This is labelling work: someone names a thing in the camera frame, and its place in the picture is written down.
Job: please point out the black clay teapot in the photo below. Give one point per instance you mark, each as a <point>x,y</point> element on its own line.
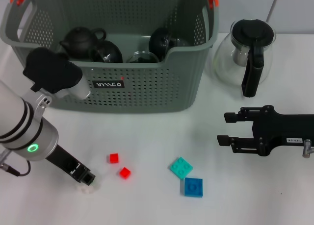
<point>78,43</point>

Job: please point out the small red toy brick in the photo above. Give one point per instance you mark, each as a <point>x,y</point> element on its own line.
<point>113,158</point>
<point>125,173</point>

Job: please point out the teal square toy brick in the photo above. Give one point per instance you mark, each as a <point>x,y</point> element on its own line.
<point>181,168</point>

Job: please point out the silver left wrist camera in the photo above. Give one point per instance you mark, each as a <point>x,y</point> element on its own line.
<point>51,70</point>

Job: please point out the grey perforated plastic storage bin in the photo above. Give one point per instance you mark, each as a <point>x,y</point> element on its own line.
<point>147,87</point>

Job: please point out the glass coffee pot black lid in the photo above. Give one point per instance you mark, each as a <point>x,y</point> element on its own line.
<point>252,31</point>

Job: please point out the blue square toy brick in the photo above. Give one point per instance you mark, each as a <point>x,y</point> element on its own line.
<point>193,187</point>

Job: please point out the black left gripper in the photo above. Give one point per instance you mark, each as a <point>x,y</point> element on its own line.
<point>66,162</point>

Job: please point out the glass teacup black holder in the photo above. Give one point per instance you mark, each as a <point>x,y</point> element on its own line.
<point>142,58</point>
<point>159,42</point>
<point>108,52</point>

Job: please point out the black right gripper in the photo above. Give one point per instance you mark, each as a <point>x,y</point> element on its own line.
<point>279,128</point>

